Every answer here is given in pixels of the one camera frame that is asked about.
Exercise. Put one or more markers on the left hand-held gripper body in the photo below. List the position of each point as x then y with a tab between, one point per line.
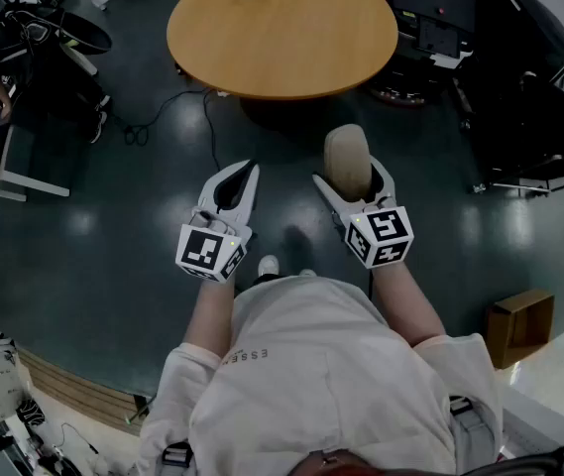
202	252

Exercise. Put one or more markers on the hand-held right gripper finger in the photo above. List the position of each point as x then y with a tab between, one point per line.
383	181
330	194

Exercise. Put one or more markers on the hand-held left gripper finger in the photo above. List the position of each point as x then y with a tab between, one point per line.
208	186
248	201

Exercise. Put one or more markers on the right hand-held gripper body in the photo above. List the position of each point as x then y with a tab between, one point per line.
383	236

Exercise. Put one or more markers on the beige item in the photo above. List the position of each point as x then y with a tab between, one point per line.
346	161

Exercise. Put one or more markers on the person's left forearm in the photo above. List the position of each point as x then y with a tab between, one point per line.
212	315

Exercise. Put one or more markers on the person's right forearm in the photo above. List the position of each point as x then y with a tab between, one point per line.
405	305

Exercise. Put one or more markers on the person's white shoe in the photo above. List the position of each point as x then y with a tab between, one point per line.
307	273
268	265

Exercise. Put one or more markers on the black wheeled cart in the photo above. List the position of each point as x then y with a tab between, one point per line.
524	132

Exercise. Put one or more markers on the person's white shirt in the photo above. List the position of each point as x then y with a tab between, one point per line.
321	380

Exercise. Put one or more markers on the round wooden table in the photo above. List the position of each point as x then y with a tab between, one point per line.
281	42

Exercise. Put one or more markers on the brown cardboard box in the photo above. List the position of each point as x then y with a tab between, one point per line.
519	327

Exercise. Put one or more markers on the black machine with screen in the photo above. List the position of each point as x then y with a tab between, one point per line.
435	13

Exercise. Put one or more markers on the wooden slatted panel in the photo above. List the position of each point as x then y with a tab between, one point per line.
78	390

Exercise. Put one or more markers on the black round stool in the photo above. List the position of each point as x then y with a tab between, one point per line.
85	35

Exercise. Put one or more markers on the grey white cabinet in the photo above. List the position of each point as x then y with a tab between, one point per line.
11	166

